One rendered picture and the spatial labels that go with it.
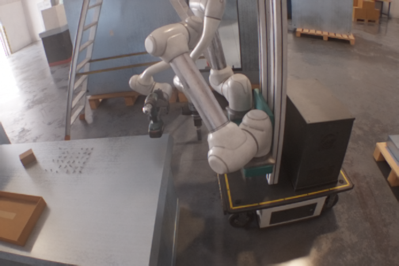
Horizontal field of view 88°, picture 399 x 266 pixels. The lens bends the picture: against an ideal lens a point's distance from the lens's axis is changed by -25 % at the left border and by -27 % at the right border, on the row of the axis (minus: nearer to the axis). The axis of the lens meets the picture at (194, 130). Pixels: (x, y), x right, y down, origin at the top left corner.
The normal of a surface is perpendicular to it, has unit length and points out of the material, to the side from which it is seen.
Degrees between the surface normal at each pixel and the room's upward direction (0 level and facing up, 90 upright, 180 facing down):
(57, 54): 90
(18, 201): 0
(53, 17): 90
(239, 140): 51
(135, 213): 0
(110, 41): 90
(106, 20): 90
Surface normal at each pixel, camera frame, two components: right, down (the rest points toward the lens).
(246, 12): -0.09, 0.56
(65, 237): -0.11, -0.83
